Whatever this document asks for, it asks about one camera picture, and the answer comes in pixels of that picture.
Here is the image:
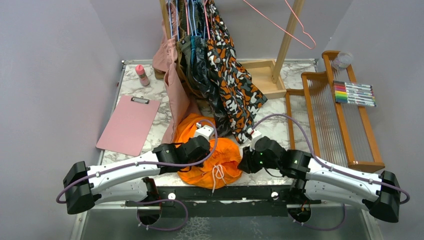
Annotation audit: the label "pink wire hanger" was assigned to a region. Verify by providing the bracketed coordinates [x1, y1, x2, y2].
[242, 0, 317, 51]

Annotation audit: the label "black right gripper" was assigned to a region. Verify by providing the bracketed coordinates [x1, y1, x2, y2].
[237, 142, 280, 174]

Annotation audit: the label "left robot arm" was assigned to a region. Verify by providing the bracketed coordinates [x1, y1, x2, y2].
[56, 136, 216, 215]

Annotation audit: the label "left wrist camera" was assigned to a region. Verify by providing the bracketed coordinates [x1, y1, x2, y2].
[193, 122, 215, 141]

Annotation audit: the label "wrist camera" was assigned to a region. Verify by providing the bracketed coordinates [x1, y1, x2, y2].
[248, 128, 262, 151]
[193, 122, 215, 141]

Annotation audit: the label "pink bottle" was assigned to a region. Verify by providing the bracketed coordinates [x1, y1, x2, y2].
[135, 64, 150, 87]

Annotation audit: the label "wooden tiered rack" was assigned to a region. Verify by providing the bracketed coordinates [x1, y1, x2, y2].
[285, 50, 385, 173]

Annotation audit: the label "dark patterned hanging shorts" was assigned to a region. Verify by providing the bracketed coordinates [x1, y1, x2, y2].
[175, 0, 233, 137]

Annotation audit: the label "clear plastic cup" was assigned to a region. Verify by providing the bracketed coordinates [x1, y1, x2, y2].
[331, 51, 354, 71]

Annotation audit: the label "pack of coloured markers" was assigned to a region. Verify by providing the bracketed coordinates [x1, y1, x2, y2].
[333, 80, 377, 107]

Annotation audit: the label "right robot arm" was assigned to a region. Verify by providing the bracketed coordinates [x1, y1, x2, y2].
[238, 136, 401, 223]

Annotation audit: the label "pink hanging shorts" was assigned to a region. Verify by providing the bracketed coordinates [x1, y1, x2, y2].
[152, 23, 201, 144]

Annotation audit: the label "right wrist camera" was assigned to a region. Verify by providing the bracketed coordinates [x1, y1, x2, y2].
[248, 128, 262, 151]

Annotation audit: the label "pink clipboard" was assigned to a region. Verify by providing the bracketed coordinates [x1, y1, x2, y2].
[96, 95, 160, 157]

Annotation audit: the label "wooden clothes rack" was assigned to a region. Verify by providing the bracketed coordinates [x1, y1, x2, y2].
[154, 0, 306, 100]

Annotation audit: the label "orange camouflage hanging shorts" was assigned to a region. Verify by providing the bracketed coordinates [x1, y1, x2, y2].
[205, 0, 268, 144]

